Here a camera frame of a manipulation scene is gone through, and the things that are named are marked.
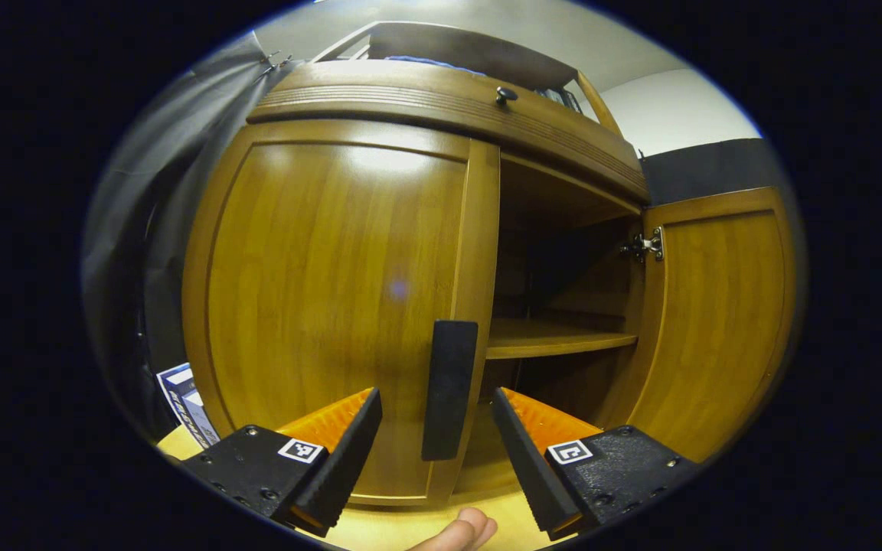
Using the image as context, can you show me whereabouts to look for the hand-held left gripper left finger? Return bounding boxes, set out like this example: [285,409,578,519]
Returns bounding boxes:
[181,386,384,538]

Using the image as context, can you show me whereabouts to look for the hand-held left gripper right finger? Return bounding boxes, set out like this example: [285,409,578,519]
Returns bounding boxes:
[491,386,702,536]

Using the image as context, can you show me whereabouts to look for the black bar door handle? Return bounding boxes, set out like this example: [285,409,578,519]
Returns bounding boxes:
[420,320,480,462]

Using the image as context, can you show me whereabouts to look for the wooden shoe cabinet door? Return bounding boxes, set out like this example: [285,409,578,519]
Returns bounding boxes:
[181,119,501,510]
[613,186,798,464]

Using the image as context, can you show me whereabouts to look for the wooden double-door shoe cabinet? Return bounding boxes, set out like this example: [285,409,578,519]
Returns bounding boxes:
[246,21,652,498]

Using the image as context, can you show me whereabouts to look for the metal door hinge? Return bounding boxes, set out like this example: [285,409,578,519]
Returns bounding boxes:
[619,227,665,263]

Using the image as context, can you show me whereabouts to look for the wooden inner shelf board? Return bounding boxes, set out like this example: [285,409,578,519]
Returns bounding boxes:
[485,318,639,360]

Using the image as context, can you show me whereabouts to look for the black backdrop cloth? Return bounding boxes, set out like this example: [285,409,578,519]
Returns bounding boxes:
[81,31,312,445]
[638,138,782,206]

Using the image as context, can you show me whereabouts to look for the blue folded towel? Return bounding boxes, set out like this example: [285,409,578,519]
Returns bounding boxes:
[384,55,484,77]

